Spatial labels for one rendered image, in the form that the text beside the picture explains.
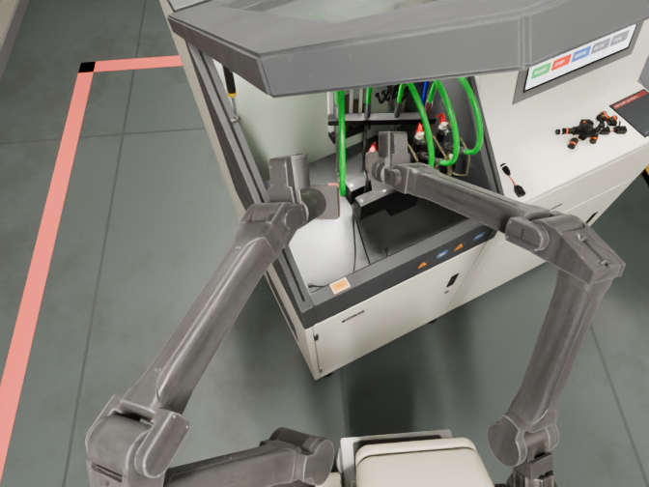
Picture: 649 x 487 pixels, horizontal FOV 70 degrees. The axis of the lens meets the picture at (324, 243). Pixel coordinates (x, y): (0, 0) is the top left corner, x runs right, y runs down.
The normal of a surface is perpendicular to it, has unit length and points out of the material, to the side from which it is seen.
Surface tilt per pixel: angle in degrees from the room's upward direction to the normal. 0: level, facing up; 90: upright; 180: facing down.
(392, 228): 0
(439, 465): 42
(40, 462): 0
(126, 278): 0
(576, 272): 70
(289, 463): 52
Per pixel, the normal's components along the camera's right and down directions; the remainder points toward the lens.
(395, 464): -0.07, -0.94
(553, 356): -0.86, 0.16
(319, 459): 0.85, 0.02
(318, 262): -0.03, -0.47
